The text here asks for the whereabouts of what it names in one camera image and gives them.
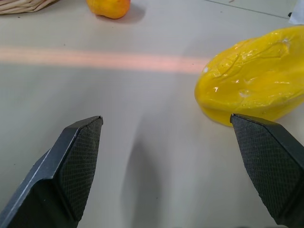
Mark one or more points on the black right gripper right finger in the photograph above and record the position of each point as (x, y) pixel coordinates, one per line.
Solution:
(268, 161)

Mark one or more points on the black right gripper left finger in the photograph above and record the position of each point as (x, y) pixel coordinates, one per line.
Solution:
(71, 166)

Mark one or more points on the orange yellow round fruit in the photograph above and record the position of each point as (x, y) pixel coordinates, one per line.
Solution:
(109, 7)

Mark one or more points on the wicker basket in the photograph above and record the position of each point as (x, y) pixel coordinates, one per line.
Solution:
(23, 4)

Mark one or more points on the yellow mango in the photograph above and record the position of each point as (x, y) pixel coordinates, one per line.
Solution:
(256, 76)

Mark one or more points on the white object with black part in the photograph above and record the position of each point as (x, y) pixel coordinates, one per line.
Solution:
(297, 13)

